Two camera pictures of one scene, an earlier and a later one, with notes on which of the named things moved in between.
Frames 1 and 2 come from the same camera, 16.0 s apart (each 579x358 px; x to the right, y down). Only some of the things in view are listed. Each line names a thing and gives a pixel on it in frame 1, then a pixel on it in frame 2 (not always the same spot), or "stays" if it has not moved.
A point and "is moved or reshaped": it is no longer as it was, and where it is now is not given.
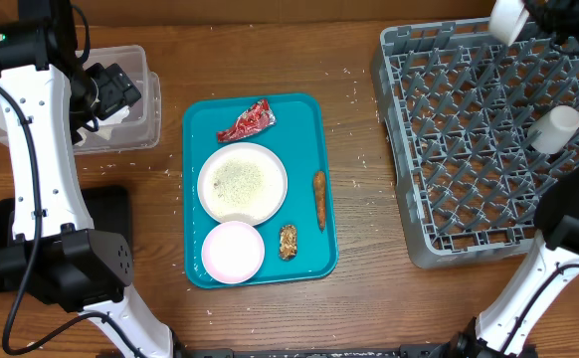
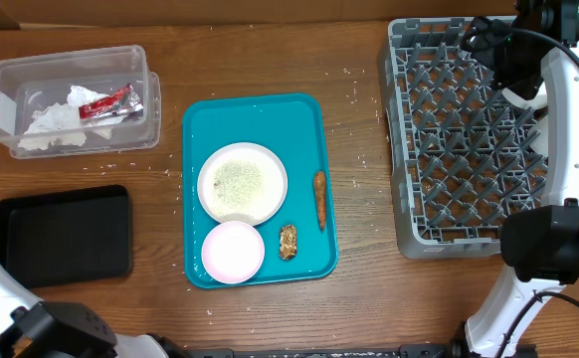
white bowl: [507, 20] is moved or reshaped
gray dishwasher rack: [458, 102] stays
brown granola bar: [289, 242] stays
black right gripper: [549, 16] -> [525, 85]
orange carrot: [319, 184] stays
